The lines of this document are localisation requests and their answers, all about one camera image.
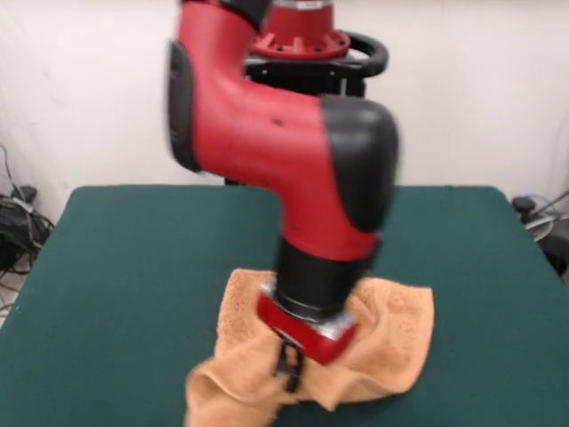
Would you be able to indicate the dark green table cloth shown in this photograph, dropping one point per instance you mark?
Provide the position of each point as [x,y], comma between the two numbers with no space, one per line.
[111,333]

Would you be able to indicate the orange terry towel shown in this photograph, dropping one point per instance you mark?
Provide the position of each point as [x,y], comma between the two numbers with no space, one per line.
[391,338]

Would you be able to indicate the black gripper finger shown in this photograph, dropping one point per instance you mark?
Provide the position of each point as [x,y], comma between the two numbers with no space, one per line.
[282,356]
[295,371]

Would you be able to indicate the black stand base with caster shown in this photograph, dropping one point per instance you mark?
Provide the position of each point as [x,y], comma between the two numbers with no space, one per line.
[558,253]

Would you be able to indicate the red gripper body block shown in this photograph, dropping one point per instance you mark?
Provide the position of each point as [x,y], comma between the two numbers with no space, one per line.
[306,338]

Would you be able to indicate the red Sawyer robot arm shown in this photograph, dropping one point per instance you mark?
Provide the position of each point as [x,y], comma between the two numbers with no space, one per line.
[275,147]

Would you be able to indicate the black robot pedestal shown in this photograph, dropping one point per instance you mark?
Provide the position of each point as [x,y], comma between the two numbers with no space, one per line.
[351,71]

